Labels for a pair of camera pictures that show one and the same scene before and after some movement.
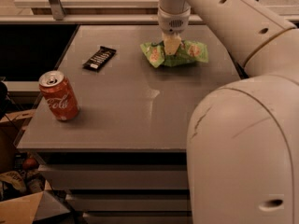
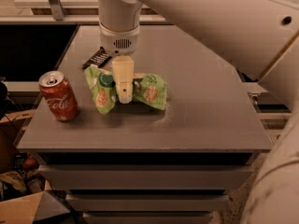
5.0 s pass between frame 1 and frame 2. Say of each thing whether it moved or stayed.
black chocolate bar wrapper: stayed
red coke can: stayed
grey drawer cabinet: stayed
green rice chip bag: moved
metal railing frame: stayed
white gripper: moved
